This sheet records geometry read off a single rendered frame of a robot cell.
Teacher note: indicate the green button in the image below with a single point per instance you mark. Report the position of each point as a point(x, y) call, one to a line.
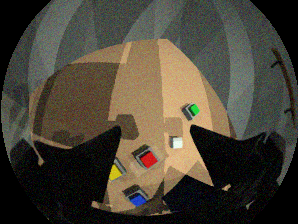
point(191, 111)

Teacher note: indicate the yellow button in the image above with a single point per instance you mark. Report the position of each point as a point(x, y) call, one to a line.
point(118, 170)

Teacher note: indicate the blue button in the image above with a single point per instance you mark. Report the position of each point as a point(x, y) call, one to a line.
point(137, 196)

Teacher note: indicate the red button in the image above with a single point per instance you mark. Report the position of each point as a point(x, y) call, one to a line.
point(147, 158)

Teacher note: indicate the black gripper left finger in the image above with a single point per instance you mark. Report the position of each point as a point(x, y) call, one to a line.
point(87, 165)

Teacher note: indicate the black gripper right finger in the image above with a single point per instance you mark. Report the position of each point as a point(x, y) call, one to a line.
point(223, 156)

